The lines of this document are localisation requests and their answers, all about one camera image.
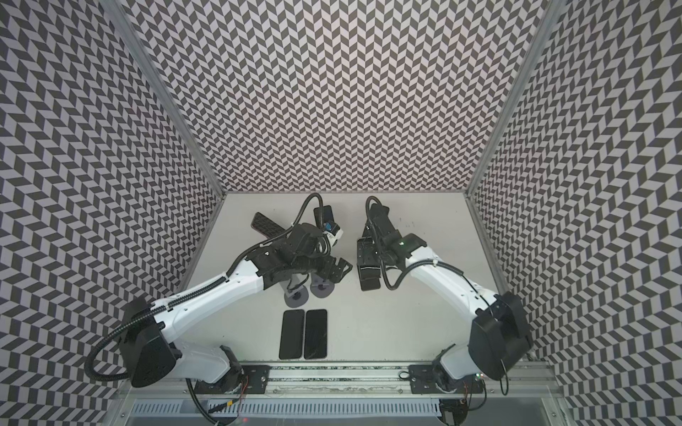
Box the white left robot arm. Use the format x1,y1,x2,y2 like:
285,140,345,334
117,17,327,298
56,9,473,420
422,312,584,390
115,222,352,388

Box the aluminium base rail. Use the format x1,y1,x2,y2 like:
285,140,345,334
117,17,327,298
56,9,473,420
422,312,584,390
191,359,561,398

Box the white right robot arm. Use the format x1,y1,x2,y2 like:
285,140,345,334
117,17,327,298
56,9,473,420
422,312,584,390
357,195,533,393

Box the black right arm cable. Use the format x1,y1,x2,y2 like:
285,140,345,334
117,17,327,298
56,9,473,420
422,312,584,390
364,195,470,292

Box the grey stand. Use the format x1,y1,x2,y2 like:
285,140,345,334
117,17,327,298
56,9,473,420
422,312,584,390
309,274,335,298
282,274,309,309

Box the grey stand front right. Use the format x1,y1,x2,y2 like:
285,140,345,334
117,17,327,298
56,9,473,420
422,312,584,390
309,274,335,298

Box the white ventilation grille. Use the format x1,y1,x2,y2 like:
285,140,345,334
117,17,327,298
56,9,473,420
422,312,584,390
131,399,442,419

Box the purple phone stand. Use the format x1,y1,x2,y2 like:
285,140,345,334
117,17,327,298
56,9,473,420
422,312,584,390
304,309,329,360

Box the grey stand front left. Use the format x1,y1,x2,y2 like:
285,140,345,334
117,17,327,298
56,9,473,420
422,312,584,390
282,274,309,309

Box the phone reflecting pattern far left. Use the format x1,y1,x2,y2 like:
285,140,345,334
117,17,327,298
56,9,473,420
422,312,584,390
250,212,285,239

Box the black folding phone stand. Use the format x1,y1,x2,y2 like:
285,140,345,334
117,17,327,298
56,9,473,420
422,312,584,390
357,267,382,292

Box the black phone on black stand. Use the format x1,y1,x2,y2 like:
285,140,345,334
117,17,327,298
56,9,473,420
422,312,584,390
356,237,380,269

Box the black phone back centre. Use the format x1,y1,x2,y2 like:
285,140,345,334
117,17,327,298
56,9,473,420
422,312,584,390
314,205,335,228

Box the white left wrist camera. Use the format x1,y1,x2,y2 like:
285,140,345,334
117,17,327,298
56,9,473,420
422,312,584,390
323,221,343,252

